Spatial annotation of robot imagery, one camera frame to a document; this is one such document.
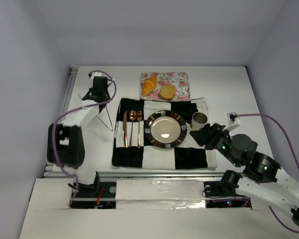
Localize copper spoon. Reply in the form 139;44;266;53
129;110;137;147

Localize aluminium rail frame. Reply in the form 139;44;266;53
41;66;255;203

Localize copper knife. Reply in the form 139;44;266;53
123;111;128;148

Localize copper fork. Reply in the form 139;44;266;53
137;110;142;148

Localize steel tongs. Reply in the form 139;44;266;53
96;105;114;132

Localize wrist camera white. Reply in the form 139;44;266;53
88;71;103;80
223;112;241;132

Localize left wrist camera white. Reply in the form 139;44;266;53
88;71;103;80

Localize floral tray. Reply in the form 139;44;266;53
140;72;190;101

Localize dark rimmed ceramic plate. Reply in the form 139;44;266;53
144;110;187;149

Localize brown bread slice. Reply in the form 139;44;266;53
158;85;176;101

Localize orange striped croissant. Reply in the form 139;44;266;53
142;76;157;97

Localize steel cup with white sleeve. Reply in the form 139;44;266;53
190;112;208;130

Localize black white checkered cloth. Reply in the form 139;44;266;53
112;98;217;170

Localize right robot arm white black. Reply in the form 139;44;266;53
190;123;299;232

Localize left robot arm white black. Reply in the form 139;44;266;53
47;72;117;198

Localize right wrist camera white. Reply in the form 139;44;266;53
223;112;241;132

